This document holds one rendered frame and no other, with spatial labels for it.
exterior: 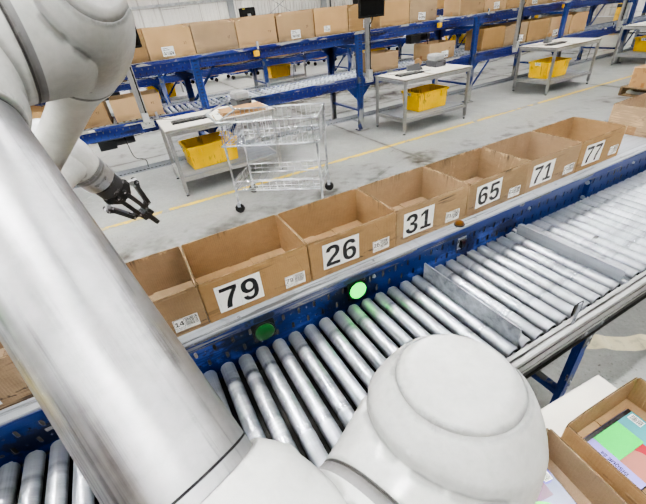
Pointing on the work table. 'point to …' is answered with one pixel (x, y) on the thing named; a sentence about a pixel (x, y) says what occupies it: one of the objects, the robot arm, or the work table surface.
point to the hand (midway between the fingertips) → (149, 215)
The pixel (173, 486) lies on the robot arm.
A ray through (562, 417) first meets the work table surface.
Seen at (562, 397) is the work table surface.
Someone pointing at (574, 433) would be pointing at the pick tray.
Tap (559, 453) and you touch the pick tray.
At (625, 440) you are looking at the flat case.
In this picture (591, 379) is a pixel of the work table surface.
